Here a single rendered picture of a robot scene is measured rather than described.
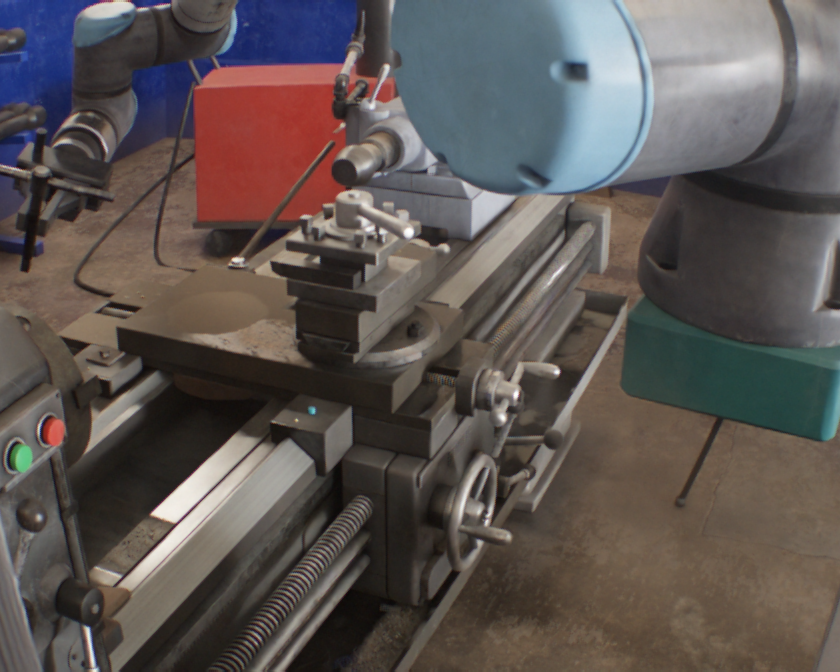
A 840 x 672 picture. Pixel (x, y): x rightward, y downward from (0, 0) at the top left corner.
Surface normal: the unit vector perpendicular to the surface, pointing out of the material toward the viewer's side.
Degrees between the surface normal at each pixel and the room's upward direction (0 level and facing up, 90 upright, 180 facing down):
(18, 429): 90
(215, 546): 36
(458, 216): 90
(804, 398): 90
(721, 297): 70
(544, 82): 93
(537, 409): 0
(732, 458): 0
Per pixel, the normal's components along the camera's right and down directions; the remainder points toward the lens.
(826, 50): 0.54, 0.17
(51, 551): 0.93, 0.18
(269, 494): 0.56, -0.62
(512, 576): 0.02, -0.90
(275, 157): -0.03, 0.44
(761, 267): -0.32, 0.08
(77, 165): 0.32, -0.76
